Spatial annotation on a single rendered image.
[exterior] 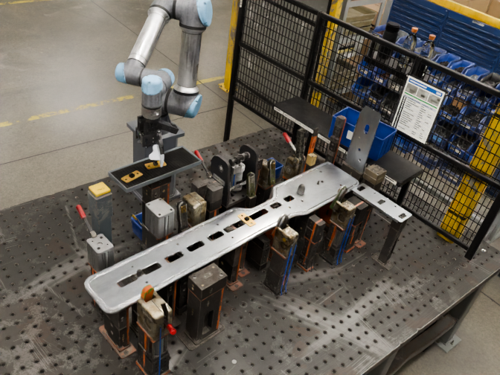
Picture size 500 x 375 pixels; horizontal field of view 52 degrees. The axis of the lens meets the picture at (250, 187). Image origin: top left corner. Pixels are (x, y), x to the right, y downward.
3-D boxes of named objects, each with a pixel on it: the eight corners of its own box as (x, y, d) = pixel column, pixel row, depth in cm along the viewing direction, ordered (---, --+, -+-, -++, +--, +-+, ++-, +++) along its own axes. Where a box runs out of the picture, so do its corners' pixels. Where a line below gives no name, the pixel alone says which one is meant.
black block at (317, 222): (307, 277, 235) (321, 230, 218) (291, 263, 241) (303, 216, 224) (318, 269, 240) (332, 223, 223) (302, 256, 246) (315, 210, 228)
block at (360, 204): (345, 255, 250) (360, 212, 233) (328, 242, 256) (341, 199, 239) (356, 248, 256) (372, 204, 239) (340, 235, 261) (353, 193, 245)
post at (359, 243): (359, 248, 255) (375, 204, 238) (341, 236, 261) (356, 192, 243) (366, 244, 259) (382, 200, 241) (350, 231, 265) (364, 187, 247)
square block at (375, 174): (359, 231, 266) (378, 175, 245) (347, 222, 270) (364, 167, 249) (367, 225, 271) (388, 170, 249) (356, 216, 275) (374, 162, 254)
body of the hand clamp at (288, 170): (283, 218, 266) (296, 163, 245) (274, 210, 270) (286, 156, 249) (291, 213, 270) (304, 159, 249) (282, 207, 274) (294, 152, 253)
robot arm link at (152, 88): (167, 76, 189) (158, 85, 182) (166, 102, 196) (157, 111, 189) (146, 71, 190) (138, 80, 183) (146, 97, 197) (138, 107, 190)
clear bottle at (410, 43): (404, 69, 258) (417, 31, 246) (393, 65, 261) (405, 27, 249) (411, 67, 261) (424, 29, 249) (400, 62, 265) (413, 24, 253)
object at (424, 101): (425, 146, 256) (448, 91, 237) (388, 126, 268) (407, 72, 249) (427, 145, 257) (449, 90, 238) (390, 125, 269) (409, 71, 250)
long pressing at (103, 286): (112, 323, 167) (112, 320, 166) (78, 280, 179) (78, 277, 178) (362, 184, 250) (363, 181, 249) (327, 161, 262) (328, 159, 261)
